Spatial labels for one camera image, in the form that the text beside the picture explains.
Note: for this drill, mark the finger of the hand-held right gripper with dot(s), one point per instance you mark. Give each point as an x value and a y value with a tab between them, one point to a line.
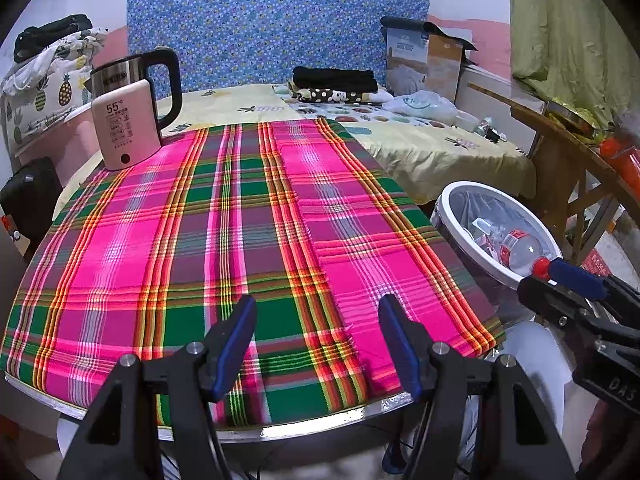
545	297
575	277

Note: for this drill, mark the white plastic bag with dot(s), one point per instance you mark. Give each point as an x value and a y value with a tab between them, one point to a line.
425	107

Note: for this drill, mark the person's right forearm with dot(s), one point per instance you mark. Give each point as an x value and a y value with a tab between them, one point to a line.
610	445

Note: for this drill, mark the blue floral headboard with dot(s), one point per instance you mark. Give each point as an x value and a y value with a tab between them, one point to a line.
275	35

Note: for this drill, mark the small clear jar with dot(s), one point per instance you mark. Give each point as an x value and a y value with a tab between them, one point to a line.
484	126

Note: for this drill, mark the white floral cloth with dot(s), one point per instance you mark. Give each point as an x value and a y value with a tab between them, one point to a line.
65	50

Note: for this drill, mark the open cardboard box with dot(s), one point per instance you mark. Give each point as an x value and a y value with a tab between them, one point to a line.
442	67

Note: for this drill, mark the pink storage box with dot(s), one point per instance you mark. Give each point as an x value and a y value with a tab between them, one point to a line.
70	155

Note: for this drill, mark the brown polka dot cloth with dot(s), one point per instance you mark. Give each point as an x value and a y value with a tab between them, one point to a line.
325	95

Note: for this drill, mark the yellow bed sheet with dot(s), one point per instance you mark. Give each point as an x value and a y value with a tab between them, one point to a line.
440	160

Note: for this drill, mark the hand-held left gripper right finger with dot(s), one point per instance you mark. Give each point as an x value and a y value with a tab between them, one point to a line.
400	350

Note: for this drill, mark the fruit print sheet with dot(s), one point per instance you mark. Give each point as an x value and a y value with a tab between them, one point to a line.
360	112

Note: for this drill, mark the black bundled clothing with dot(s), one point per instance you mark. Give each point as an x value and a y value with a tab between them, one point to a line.
50	32

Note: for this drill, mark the steel electric kettle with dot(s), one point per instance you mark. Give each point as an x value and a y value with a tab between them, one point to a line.
167	90

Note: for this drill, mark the printed quilt package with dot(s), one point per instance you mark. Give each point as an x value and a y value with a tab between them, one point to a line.
405	65

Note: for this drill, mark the green curtain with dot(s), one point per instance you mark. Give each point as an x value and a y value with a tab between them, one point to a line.
560	35

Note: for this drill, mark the wooden table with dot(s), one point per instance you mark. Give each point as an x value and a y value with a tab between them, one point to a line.
555	150

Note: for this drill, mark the white cabinet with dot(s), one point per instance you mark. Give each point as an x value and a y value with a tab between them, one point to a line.
495	95

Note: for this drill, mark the gold foil tray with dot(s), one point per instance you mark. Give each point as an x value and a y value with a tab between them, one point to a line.
575	117

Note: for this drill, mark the pink electric water warmer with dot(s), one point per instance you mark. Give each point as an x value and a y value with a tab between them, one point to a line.
125	135

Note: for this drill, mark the black suitcase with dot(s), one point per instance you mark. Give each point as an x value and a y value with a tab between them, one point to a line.
30	195

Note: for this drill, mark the pink green plaid tablecloth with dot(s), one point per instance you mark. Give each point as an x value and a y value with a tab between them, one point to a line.
150	260

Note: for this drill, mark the white trash bin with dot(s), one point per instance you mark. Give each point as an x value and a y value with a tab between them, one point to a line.
480	210

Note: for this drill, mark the orange object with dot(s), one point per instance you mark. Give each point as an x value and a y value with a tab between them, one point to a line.
622	160

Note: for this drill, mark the small black object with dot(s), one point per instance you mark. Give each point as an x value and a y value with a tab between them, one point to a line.
495	136

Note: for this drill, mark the clear red-label plastic bottle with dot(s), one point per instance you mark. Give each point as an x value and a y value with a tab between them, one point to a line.
520	252

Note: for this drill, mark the pineapple print pillow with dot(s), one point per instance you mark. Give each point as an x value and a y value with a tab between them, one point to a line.
45	105

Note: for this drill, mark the red printed mat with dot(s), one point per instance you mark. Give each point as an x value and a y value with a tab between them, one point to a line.
600	262

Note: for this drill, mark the folded black clothes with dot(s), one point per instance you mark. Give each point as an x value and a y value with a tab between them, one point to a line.
335	79

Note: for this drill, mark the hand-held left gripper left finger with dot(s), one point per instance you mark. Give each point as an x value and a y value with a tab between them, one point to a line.
232	345

